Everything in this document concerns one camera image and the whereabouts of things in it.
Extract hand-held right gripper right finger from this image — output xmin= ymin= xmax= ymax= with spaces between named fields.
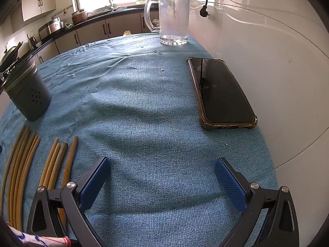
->
xmin=214 ymin=157 xmax=300 ymax=247

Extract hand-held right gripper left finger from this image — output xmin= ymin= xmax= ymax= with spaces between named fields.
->
xmin=26 ymin=156 xmax=111 ymax=247

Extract dark grey chopstick holder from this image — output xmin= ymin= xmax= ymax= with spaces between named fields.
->
xmin=1 ymin=58 xmax=52 ymax=122

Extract blue tablecloth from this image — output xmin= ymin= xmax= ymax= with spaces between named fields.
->
xmin=0 ymin=33 xmax=279 ymax=247

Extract smartphone in brown case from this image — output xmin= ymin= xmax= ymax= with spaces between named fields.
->
xmin=186 ymin=57 xmax=258 ymax=130

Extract gas stove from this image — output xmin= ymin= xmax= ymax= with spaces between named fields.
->
xmin=0 ymin=59 xmax=29 ymax=83

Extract beige lower kitchen cabinets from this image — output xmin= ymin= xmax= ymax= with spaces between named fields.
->
xmin=33 ymin=9 xmax=161 ymax=65

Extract beige kitchen cabinets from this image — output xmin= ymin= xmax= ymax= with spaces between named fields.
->
xmin=10 ymin=0 xmax=58 ymax=22
xmin=33 ymin=9 xmax=161 ymax=65

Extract metal wok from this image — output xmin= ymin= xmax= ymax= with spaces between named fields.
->
xmin=0 ymin=41 xmax=23 ymax=69

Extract black kitchen countertop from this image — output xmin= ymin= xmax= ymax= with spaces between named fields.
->
xmin=0 ymin=4 xmax=160 ymax=83

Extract stainless steel appliance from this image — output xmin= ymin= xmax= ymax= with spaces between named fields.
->
xmin=38 ymin=17 xmax=66 ymax=40

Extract brown clay pot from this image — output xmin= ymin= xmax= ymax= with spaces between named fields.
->
xmin=71 ymin=9 xmax=88 ymax=26

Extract large glass mug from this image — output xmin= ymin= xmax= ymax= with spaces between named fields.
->
xmin=143 ymin=0 xmax=191 ymax=46

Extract beige upper kitchen cabinets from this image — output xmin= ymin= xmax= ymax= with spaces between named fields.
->
xmin=10 ymin=0 xmax=58 ymax=22

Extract red white blue braided cord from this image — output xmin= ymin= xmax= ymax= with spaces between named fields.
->
xmin=5 ymin=221 xmax=71 ymax=247

